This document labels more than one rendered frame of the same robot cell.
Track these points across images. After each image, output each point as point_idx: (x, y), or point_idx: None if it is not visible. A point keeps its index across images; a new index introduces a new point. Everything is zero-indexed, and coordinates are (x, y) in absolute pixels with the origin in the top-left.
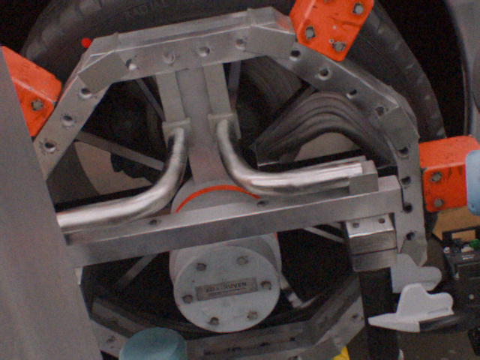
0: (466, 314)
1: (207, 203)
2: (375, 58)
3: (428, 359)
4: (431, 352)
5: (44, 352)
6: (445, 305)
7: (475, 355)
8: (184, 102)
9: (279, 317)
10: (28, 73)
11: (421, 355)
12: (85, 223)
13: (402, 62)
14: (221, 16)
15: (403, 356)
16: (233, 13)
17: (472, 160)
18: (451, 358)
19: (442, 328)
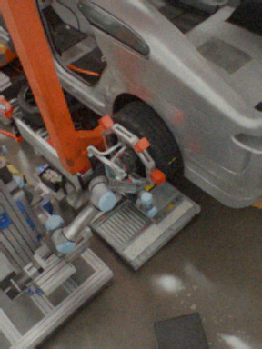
0: (125, 196)
1: (118, 155)
2: (153, 154)
3: (210, 199)
4: (213, 198)
5: (5, 191)
6: (124, 194)
7: (218, 206)
8: (121, 141)
9: (141, 174)
10: (107, 121)
11: (210, 197)
12: (93, 151)
13: (156, 157)
14: (130, 134)
15: (207, 194)
16: (132, 134)
17: (133, 181)
18: (214, 203)
19: (121, 195)
